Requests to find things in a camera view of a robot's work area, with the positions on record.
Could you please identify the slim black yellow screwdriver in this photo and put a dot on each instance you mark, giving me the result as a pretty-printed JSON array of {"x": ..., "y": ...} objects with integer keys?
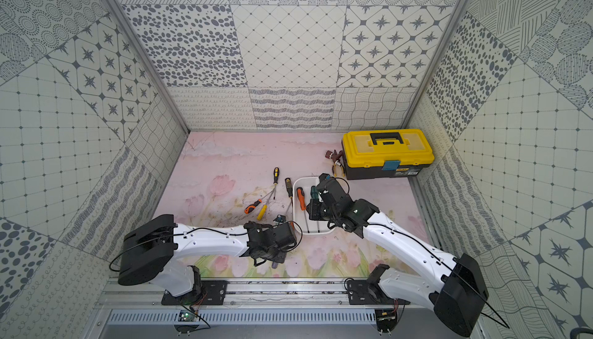
[{"x": 276, "y": 174}]

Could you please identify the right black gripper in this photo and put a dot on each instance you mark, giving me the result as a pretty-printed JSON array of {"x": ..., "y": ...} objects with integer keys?
[{"x": 313, "y": 213}]

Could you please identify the yellow black toolbox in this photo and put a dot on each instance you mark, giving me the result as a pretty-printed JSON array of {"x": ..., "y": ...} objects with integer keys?
[{"x": 385, "y": 154}]

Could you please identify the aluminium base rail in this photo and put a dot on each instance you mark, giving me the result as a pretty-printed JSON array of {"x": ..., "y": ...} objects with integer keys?
[{"x": 250, "y": 302}]

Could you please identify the green circuit board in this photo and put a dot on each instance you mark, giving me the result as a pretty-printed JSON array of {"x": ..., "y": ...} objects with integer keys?
[{"x": 187, "y": 317}]

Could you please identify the brown clamp with wires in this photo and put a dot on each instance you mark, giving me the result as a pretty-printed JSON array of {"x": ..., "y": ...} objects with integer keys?
[{"x": 337, "y": 167}]

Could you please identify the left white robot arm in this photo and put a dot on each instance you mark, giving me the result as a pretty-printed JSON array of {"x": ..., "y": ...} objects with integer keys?
[{"x": 153, "y": 252}]

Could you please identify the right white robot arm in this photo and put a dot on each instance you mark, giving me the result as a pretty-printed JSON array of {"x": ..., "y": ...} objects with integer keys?
[{"x": 452, "y": 287}]

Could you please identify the white rectangular storage tray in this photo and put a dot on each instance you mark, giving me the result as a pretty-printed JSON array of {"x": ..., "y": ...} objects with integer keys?
[{"x": 306, "y": 183}]

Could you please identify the green black screwdriver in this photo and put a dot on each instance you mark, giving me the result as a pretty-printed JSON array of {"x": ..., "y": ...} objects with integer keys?
[{"x": 314, "y": 207}]

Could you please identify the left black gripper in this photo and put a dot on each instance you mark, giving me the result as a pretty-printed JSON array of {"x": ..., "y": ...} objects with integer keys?
[{"x": 287, "y": 237}]

